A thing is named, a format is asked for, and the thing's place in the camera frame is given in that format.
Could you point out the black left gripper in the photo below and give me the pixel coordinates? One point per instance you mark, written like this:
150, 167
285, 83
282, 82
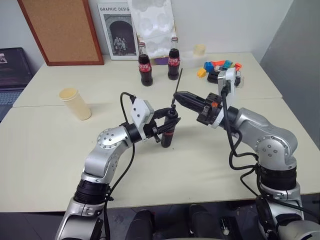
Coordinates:
155, 125

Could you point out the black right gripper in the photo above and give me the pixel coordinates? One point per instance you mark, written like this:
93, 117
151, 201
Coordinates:
210, 110

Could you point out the thin metal screwdriver bit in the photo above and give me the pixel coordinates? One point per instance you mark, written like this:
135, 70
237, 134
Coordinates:
178, 81

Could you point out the tall cream plastic cup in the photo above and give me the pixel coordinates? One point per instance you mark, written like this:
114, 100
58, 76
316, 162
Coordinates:
76, 105

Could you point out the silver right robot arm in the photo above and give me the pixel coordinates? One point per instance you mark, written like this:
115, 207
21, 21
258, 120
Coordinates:
262, 130

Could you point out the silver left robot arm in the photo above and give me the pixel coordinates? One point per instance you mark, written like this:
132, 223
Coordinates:
100, 160

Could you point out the yellow plastic block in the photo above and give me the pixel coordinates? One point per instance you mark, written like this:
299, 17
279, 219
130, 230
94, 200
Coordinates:
201, 73

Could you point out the glass cola bottle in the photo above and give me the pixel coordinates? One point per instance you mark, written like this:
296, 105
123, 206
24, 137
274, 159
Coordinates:
145, 72
173, 67

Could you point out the blue plastic block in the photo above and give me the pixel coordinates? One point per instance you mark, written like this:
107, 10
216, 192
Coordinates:
209, 66

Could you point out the translucent plastic box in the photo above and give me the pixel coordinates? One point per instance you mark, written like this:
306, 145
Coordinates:
192, 61

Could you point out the orange plastic block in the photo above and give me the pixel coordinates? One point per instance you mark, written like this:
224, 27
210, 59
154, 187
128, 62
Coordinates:
238, 66
218, 62

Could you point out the purple packet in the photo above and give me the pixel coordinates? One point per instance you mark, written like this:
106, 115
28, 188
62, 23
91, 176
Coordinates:
160, 61

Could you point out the small cream plastic cup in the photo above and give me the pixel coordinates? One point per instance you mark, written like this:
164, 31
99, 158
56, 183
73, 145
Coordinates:
199, 50

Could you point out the teal plastic block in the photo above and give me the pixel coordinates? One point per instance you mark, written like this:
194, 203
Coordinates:
228, 63

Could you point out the graphic design book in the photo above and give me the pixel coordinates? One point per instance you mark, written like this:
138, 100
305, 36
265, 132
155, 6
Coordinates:
117, 32

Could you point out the dark rounded shape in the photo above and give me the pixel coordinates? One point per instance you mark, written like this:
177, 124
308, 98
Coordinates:
142, 225
203, 222

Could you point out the grey partition panel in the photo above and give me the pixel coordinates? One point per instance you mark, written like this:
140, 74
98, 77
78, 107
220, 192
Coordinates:
292, 50

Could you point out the dark laptop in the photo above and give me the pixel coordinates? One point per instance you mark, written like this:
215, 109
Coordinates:
12, 72

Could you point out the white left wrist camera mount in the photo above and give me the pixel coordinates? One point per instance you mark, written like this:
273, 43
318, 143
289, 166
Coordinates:
141, 112

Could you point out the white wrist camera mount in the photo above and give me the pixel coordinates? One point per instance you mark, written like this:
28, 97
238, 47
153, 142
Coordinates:
228, 77
141, 112

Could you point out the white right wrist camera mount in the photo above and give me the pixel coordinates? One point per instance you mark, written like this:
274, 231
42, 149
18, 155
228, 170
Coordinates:
228, 77

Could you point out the cork board with red frame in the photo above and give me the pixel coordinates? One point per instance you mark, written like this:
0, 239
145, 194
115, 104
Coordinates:
60, 32

